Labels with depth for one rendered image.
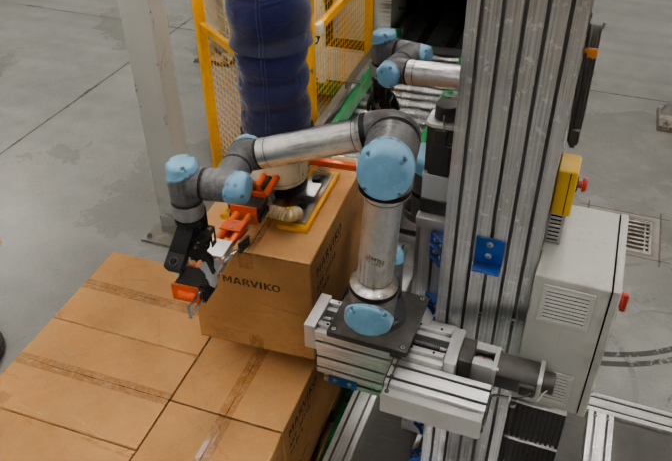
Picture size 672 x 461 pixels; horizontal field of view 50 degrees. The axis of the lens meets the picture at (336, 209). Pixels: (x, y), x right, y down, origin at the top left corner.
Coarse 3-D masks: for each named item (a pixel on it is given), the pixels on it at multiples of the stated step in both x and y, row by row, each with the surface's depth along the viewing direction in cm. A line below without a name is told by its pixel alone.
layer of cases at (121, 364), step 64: (128, 256) 294; (64, 320) 265; (128, 320) 264; (192, 320) 264; (0, 384) 241; (64, 384) 241; (128, 384) 240; (192, 384) 240; (256, 384) 240; (320, 384) 259; (0, 448) 221; (64, 448) 221; (128, 448) 221; (192, 448) 220; (256, 448) 220
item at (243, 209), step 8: (256, 192) 211; (256, 200) 209; (264, 200) 208; (232, 208) 206; (240, 208) 206; (248, 208) 205; (256, 208) 204; (264, 208) 211; (240, 216) 207; (256, 216) 206; (264, 216) 209; (256, 224) 207
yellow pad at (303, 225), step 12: (312, 168) 247; (312, 180) 237; (324, 180) 240; (336, 180) 243; (324, 192) 235; (300, 204) 225; (312, 204) 229; (312, 216) 224; (288, 228) 221; (300, 228) 220
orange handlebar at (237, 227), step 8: (312, 160) 229; (320, 160) 228; (328, 160) 228; (336, 160) 228; (336, 168) 228; (344, 168) 227; (352, 168) 226; (264, 176) 222; (272, 184) 218; (264, 192) 214; (232, 216) 204; (248, 216) 204; (224, 224) 201; (232, 224) 201; (240, 224) 201; (248, 224) 203; (224, 232) 199; (232, 232) 202; (240, 232) 199; (232, 240) 196; (184, 296) 178; (192, 296) 178
